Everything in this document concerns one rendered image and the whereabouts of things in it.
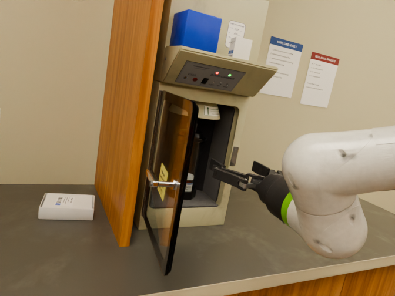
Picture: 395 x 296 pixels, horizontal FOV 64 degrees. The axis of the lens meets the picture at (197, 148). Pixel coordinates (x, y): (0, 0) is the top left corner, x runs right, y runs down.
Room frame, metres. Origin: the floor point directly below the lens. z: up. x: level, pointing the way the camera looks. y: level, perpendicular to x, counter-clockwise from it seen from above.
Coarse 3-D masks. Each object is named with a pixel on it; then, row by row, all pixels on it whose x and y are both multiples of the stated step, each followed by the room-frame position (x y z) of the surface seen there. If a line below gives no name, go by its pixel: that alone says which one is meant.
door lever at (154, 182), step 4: (148, 172) 0.71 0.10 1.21; (152, 172) 0.71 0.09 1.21; (148, 176) 0.70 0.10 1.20; (152, 176) 0.68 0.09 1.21; (152, 180) 0.66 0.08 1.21; (156, 180) 0.66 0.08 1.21; (172, 180) 0.68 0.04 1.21; (152, 184) 0.65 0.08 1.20; (156, 184) 0.65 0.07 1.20; (160, 184) 0.66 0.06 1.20; (164, 184) 0.66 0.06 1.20; (168, 184) 0.66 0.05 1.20; (172, 184) 0.67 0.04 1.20; (172, 188) 0.67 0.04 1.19
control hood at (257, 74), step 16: (176, 48) 0.85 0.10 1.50; (192, 48) 0.85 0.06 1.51; (176, 64) 0.87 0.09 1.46; (208, 64) 0.89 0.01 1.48; (224, 64) 0.91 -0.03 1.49; (240, 64) 0.92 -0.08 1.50; (256, 64) 0.94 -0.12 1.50; (160, 80) 0.92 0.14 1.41; (240, 80) 0.98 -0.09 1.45; (256, 80) 0.99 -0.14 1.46
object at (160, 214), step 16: (176, 96) 0.76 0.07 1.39; (160, 112) 0.89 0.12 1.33; (176, 112) 0.74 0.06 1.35; (192, 112) 0.63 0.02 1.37; (160, 128) 0.86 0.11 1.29; (176, 128) 0.72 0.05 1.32; (192, 128) 0.63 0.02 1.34; (160, 144) 0.84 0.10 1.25; (176, 144) 0.70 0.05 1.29; (160, 160) 0.81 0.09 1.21; (176, 160) 0.68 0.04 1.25; (176, 176) 0.66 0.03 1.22; (176, 192) 0.65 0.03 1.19; (160, 208) 0.74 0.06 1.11; (176, 208) 0.63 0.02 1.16; (160, 224) 0.72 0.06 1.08; (176, 224) 0.64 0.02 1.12; (160, 240) 0.70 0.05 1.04; (160, 256) 0.68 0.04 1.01
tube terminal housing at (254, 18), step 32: (192, 0) 0.96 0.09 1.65; (224, 0) 1.01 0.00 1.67; (256, 0) 1.06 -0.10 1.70; (160, 32) 0.98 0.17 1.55; (224, 32) 1.01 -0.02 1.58; (256, 32) 1.07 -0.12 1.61; (160, 64) 0.94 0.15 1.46; (192, 96) 0.98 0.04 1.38; (224, 96) 1.03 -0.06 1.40; (224, 192) 1.07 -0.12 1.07; (192, 224) 1.02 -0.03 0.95
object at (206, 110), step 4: (192, 100) 1.04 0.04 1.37; (196, 104) 1.03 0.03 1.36; (200, 104) 1.03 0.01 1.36; (204, 104) 1.04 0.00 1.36; (208, 104) 1.05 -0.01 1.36; (212, 104) 1.06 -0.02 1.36; (216, 104) 1.09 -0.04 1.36; (200, 108) 1.03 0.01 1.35; (204, 108) 1.03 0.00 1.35; (208, 108) 1.04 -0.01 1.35; (212, 108) 1.05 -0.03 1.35; (216, 108) 1.07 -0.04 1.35; (200, 112) 1.02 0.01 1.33; (204, 112) 1.03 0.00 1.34; (208, 112) 1.03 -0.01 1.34; (212, 112) 1.05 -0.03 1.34; (216, 112) 1.06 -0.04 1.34; (200, 116) 1.02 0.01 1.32; (204, 116) 1.02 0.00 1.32; (208, 116) 1.03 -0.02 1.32; (212, 116) 1.04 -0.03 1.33; (216, 116) 1.06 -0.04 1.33
